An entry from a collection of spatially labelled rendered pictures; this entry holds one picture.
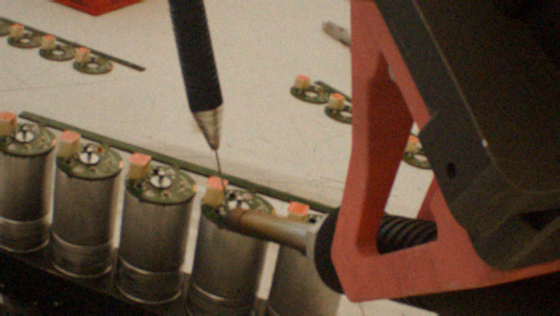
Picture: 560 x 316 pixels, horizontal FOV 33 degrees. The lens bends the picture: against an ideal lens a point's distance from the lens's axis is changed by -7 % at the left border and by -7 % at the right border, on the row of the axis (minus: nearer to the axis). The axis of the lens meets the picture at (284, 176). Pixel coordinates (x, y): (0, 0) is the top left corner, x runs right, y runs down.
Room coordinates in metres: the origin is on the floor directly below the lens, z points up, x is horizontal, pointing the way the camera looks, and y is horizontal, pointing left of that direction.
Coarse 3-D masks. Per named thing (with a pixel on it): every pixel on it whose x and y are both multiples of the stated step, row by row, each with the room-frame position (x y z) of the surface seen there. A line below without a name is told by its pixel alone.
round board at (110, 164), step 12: (84, 144) 0.30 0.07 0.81; (96, 144) 0.31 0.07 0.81; (60, 156) 0.29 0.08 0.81; (108, 156) 0.30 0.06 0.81; (120, 156) 0.30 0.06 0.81; (60, 168) 0.29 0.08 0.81; (72, 168) 0.29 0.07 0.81; (84, 168) 0.29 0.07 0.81; (96, 168) 0.29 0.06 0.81; (108, 168) 0.29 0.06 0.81; (120, 168) 0.30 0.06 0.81; (96, 180) 0.29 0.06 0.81
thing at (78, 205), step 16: (80, 160) 0.29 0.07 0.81; (96, 160) 0.30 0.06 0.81; (64, 176) 0.29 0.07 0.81; (64, 192) 0.29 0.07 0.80; (80, 192) 0.28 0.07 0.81; (96, 192) 0.29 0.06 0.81; (112, 192) 0.29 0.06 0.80; (64, 208) 0.29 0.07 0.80; (80, 208) 0.28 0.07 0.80; (96, 208) 0.29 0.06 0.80; (112, 208) 0.29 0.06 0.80; (64, 224) 0.29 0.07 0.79; (80, 224) 0.28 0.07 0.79; (96, 224) 0.29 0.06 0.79; (112, 224) 0.29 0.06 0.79; (64, 240) 0.29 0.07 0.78; (80, 240) 0.28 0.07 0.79; (96, 240) 0.29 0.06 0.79; (112, 240) 0.29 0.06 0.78; (64, 256) 0.29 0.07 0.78; (80, 256) 0.28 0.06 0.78; (96, 256) 0.29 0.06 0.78; (112, 256) 0.30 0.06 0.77; (64, 272) 0.29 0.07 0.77; (80, 272) 0.28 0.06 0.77; (96, 272) 0.29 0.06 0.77
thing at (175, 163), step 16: (64, 128) 0.32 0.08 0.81; (112, 144) 0.31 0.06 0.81; (128, 144) 0.31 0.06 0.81; (160, 160) 0.31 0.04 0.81; (176, 160) 0.31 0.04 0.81; (208, 176) 0.30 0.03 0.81; (224, 176) 0.31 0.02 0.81; (256, 192) 0.30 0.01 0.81; (272, 192) 0.30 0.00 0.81; (320, 208) 0.30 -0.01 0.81
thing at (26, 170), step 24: (0, 168) 0.29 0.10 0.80; (24, 168) 0.29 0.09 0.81; (48, 168) 0.30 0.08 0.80; (0, 192) 0.29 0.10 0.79; (24, 192) 0.29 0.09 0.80; (48, 192) 0.30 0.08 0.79; (0, 216) 0.29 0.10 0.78; (24, 216) 0.29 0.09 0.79; (48, 216) 0.30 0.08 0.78; (0, 240) 0.29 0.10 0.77; (24, 240) 0.29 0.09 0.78; (48, 240) 0.30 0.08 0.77
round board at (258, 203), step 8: (232, 192) 0.29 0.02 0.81; (240, 192) 0.30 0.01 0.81; (248, 192) 0.30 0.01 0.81; (232, 200) 0.29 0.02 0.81; (248, 200) 0.29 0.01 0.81; (256, 200) 0.29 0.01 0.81; (264, 200) 0.29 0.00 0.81; (200, 208) 0.28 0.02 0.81; (208, 208) 0.28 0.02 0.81; (216, 208) 0.28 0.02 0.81; (224, 208) 0.28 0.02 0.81; (256, 208) 0.29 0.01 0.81; (264, 208) 0.29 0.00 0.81; (272, 208) 0.29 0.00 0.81; (208, 216) 0.28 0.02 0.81; (216, 216) 0.28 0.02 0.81; (216, 224) 0.27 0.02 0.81; (224, 224) 0.27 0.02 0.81
